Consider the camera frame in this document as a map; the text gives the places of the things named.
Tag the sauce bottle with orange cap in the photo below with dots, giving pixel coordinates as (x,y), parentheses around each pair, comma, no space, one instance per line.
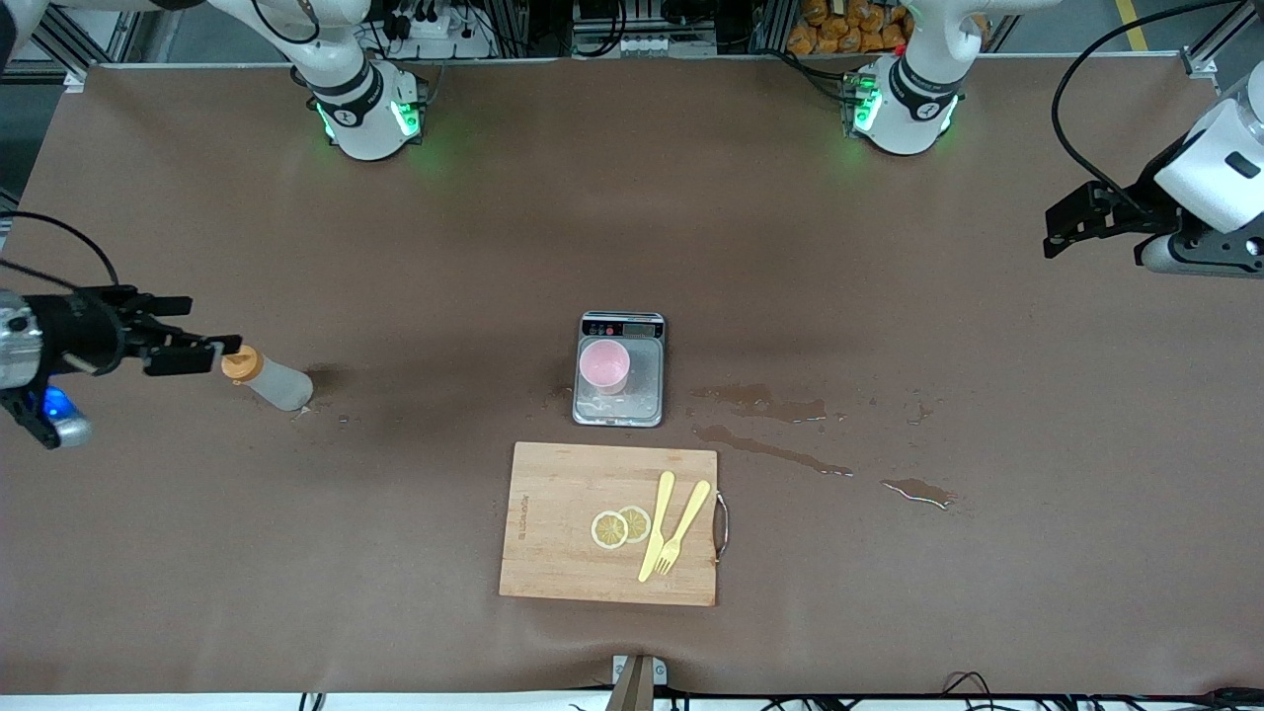
(276,383)

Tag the brown table cover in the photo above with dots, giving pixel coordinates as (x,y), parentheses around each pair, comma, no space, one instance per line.
(395,553)

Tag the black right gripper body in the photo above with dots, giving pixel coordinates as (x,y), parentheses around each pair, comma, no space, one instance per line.
(83,330)

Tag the lemon slice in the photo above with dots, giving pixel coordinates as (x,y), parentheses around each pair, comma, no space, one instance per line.
(637,518)
(607,530)

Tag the pink plastic cup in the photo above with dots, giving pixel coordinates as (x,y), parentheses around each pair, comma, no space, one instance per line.
(604,367)

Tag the wooden cutting board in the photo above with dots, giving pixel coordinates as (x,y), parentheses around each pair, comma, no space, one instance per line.
(563,513)

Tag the orange snack packs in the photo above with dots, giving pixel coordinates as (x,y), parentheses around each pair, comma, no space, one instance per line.
(849,28)

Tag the silver digital kitchen scale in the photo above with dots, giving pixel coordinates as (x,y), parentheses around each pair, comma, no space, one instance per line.
(647,390)

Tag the yellow plastic fork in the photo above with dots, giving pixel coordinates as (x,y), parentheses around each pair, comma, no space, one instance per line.
(686,523)

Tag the yellow plastic knife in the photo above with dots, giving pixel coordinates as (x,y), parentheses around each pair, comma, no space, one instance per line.
(660,513)

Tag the white power strip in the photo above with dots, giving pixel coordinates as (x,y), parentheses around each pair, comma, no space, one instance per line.
(434,30)

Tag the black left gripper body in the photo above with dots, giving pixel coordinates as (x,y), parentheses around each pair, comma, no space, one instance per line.
(1135,209)

